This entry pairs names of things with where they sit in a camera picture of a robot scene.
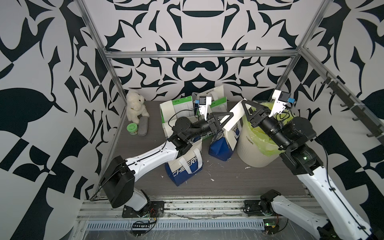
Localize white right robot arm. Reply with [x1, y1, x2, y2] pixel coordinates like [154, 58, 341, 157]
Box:
[241, 100, 378, 240]

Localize grey felt pouch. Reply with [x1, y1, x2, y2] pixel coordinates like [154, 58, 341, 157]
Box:
[138, 116, 149, 137]

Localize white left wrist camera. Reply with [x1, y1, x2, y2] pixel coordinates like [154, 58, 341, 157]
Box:
[194, 96, 212, 120]

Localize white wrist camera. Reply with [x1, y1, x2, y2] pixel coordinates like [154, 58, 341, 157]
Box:
[269, 90, 296, 117]
[194, 96, 212, 120]

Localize grey wall hook rail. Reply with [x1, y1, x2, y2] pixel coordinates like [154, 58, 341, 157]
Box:
[322, 72, 384, 145]

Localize white plush bear toy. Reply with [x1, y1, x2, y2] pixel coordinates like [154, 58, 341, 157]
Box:
[126, 90, 150, 125]

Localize blue white front takeout bag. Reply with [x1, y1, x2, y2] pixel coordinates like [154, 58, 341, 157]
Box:
[165, 140, 203, 186]

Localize green plastic bin liner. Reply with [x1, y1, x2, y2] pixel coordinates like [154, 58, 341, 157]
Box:
[242, 110, 295, 157]

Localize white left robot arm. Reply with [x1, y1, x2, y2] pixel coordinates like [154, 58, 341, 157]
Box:
[100, 112, 234, 216]

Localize blue white takeout bag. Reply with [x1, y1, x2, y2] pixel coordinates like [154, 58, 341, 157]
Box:
[209, 121, 242, 162]
[165, 140, 203, 186]
[192, 86, 225, 103]

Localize white receipt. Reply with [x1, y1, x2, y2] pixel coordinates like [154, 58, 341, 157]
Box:
[160, 101, 175, 124]
[223, 99, 245, 131]

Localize cream ribbed trash bin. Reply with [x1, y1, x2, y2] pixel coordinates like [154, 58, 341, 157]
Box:
[236, 126, 279, 168]

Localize green white right takeout bag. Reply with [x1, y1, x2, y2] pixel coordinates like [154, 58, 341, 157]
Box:
[195, 97, 227, 140]

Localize green white takeout bag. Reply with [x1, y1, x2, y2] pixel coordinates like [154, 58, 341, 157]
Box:
[162, 96, 197, 138]
[195, 97, 227, 140]

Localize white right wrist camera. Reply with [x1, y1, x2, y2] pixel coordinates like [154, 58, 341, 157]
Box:
[269, 90, 296, 117]

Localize green round lid jar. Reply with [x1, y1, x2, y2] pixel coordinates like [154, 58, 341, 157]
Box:
[126, 123, 138, 136]

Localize green white left takeout bag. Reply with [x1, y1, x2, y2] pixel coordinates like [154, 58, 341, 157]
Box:
[162, 96, 197, 138]

